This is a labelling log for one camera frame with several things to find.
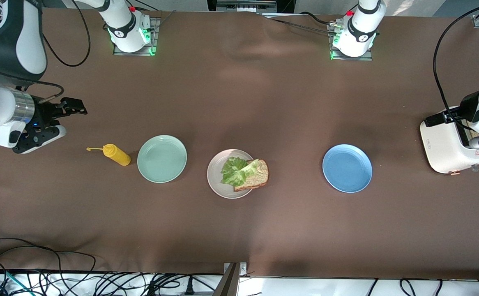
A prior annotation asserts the yellow mustard squeeze bottle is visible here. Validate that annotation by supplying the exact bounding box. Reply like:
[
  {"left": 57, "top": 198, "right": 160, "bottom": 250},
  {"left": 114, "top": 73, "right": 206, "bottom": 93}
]
[{"left": 86, "top": 144, "right": 131, "bottom": 167}]

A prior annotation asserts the green lettuce leaf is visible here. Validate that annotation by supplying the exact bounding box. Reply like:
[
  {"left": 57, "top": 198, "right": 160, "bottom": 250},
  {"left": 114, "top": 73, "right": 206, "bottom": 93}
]
[{"left": 221, "top": 157, "right": 260, "bottom": 186}]

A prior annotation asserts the blue plate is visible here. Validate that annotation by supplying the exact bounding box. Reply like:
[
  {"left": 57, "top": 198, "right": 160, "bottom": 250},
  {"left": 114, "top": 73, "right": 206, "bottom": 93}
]
[{"left": 322, "top": 144, "right": 373, "bottom": 193}]

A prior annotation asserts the mint green plate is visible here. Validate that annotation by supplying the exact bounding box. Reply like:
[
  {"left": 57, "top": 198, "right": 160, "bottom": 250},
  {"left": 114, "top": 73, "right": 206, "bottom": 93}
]
[{"left": 137, "top": 135, "right": 188, "bottom": 183}]

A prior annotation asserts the beige plate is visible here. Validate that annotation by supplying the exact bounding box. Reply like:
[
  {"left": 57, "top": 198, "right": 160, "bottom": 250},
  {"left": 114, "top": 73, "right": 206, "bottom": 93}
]
[{"left": 207, "top": 149, "right": 259, "bottom": 199}]

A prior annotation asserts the white toaster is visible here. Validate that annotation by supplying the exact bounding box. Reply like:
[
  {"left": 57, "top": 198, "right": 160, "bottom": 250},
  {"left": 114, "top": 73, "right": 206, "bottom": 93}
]
[{"left": 419, "top": 106, "right": 479, "bottom": 176}]

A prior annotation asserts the brown table cloth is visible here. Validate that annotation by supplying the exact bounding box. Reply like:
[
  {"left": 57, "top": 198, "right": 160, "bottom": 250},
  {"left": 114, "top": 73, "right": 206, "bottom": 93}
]
[{"left": 0, "top": 7, "right": 479, "bottom": 280}]

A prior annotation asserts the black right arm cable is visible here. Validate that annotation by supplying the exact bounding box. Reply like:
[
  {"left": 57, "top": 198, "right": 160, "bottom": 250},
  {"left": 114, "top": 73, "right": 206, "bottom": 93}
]
[{"left": 0, "top": 0, "right": 91, "bottom": 104}]

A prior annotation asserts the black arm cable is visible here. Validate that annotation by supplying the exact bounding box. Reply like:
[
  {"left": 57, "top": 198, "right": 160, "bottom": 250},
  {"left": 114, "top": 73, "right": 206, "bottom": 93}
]
[
  {"left": 433, "top": 0, "right": 479, "bottom": 132},
  {"left": 0, "top": 0, "right": 91, "bottom": 104}
]

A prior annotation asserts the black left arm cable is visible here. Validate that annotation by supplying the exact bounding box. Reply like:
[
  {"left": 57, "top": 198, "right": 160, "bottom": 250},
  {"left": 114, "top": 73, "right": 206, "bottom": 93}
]
[{"left": 433, "top": 0, "right": 479, "bottom": 132}]

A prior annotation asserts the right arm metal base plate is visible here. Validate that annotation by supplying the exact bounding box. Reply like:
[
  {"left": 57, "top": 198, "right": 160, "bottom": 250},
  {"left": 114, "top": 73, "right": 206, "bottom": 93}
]
[{"left": 113, "top": 17, "right": 160, "bottom": 56}]

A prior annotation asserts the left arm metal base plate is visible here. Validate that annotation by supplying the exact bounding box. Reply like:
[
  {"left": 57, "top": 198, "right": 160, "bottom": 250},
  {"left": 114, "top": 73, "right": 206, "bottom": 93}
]
[{"left": 328, "top": 21, "right": 374, "bottom": 61}]

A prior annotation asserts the long black floor cable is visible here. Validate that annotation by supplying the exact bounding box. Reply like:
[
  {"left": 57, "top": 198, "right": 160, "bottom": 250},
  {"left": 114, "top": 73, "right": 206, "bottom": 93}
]
[{"left": 0, "top": 238, "right": 96, "bottom": 296}]

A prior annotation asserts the black cable on table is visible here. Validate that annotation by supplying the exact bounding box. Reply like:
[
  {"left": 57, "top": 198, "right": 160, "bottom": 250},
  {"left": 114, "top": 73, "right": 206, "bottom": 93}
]
[
  {"left": 262, "top": 16, "right": 336, "bottom": 34},
  {"left": 299, "top": 12, "right": 339, "bottom": 26}
]

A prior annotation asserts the black looped floor cable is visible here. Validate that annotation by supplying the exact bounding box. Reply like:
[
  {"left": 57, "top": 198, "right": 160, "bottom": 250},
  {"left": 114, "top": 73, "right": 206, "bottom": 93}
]
[{"left": 400, "top": 279, "right": 420, "bottom": 296}]

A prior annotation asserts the teal floor cable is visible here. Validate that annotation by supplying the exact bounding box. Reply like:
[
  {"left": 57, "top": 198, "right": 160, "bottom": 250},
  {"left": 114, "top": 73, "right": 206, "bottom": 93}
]
[{"left": 0, "top": 267, "right": 32, "bottom": 296}]

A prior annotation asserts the metal table clamp bracket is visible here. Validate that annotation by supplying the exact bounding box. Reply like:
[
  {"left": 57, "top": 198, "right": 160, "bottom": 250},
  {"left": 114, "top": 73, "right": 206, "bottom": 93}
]
[{"left": 222, "top": 262, "right": 248, "bottom": 296}]

